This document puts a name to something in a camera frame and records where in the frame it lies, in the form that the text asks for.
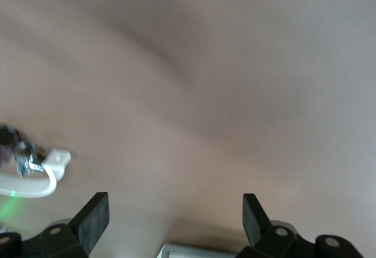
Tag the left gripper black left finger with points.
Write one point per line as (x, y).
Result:
(91, 219)

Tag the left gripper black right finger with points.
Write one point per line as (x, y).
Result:
(255, 225)

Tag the dark brown switch component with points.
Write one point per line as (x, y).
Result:
(6, 143)

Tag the white curved plastic part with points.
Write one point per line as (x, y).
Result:
(58, 161)

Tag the brown paper table cover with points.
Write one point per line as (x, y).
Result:
(205, 64)

